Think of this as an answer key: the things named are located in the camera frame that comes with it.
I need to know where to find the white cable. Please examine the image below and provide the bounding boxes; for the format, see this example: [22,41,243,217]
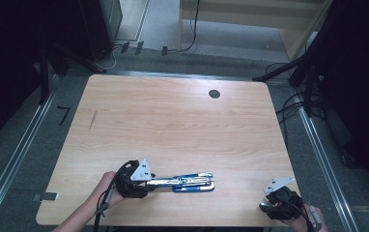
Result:
[103,44,123,72]

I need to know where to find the black cabinet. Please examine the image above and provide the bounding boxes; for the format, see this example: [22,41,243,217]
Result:
[78,0,124,62]

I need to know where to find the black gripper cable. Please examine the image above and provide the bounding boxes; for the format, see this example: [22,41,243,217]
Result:
[93,159,132,232]
[288,198,323,232]

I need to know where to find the metal floor rail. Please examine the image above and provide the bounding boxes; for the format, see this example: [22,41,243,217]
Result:
[0,72,62,228]
[296,92,361,232]

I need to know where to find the black floor cables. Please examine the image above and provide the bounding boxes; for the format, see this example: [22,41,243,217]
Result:
[265,62,323,143]

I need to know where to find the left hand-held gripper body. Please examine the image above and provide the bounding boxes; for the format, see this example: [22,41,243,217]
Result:
[114,157,156,199]

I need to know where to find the light wooden furniture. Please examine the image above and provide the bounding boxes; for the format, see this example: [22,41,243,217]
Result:
[177,0,335,62]

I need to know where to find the black metal stand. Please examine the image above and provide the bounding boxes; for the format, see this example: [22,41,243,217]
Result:
[251,0,338,118]
[38,41,108,105]

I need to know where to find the person's left hand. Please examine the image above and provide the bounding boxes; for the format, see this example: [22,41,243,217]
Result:
[92,170,126,211]

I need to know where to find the person's right hand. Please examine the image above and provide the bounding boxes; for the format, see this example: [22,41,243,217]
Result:
[276,205,329,232]

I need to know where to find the thin black hanging cable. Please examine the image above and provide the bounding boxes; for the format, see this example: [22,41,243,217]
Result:
[167,0,202,53]

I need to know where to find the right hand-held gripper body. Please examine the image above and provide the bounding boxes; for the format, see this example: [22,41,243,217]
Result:
[258,176,304,221]

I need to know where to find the grey metal floor plate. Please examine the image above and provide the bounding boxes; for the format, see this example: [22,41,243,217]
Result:
[32,191,60,203]

